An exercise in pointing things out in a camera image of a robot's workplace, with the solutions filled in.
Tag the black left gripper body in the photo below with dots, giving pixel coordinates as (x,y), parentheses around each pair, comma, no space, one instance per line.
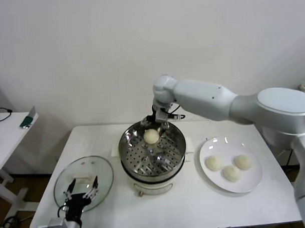
(76,205)

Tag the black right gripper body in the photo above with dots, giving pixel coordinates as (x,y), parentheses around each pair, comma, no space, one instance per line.
(155,116)

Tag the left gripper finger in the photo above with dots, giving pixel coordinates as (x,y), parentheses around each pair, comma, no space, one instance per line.
(69,190)
(94,189)

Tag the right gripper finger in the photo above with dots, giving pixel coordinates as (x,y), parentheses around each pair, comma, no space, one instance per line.
(164,127)
(146,122)

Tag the white steamed baozi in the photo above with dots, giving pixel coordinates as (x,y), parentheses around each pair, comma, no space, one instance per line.
(214,163)
(243,162)
(231,173)
(151,136)

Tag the round glass pot lid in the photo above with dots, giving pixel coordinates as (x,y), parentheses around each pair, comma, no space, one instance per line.
(101,168)

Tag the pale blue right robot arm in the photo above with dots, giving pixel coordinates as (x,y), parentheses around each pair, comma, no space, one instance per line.
(204,99)

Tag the perforated steel steamer basket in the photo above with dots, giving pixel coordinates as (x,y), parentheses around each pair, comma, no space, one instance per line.
(130,154)

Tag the white electric cooking pot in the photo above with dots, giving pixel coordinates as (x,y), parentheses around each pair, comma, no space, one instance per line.
(150,187)

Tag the white side table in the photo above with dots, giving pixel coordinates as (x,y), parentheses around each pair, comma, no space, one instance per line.
(10,134)

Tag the round white plate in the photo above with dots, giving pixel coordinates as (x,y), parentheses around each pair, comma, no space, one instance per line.
(247,180)

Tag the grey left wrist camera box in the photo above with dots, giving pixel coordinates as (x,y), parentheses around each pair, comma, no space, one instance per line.
(56,222)

